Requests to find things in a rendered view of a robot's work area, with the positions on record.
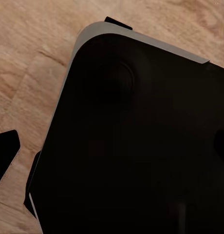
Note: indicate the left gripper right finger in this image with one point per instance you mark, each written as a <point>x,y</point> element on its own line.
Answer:
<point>219,143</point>

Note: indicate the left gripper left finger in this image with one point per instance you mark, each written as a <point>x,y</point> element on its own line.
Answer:
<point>9,146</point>

